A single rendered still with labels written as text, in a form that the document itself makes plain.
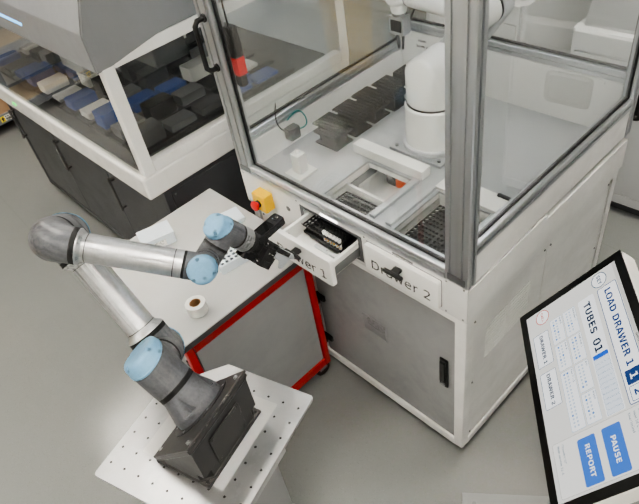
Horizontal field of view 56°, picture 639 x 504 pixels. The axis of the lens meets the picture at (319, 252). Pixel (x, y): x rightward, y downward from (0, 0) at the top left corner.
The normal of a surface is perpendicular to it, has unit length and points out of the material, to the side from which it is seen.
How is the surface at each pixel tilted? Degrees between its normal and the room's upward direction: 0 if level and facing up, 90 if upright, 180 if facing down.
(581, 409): 50
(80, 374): 0
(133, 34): 90
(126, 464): 0
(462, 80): 90
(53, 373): 0
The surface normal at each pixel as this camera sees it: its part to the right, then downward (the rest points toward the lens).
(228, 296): -0.14, -0.72
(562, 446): -0.85, -0.44
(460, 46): -0.70, 0.55
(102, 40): 0.70, 0.41
